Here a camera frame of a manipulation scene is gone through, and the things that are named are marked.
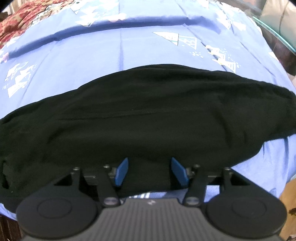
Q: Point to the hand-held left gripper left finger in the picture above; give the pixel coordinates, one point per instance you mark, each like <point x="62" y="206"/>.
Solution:
<point x="122" y="172"/>

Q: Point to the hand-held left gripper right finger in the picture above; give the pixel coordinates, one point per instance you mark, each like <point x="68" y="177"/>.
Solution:
<point x="178" y="172"/>

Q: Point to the black pants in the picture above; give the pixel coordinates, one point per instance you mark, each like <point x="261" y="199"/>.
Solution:
<point x="148" y="115"/>

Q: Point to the blue printed bed sheet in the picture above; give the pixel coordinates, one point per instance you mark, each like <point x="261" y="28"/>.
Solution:
<point x="138" y="46"/>

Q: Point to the clear storage box teal rim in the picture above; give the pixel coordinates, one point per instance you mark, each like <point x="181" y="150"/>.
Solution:
<point x="277" y="47"/>

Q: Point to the red floral patchwork blanket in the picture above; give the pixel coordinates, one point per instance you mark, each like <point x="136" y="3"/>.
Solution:
<point x="20" y="23"/>

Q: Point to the beige fabric bag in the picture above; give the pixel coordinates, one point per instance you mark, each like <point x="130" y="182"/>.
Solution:
<point x="274" y="14"/>

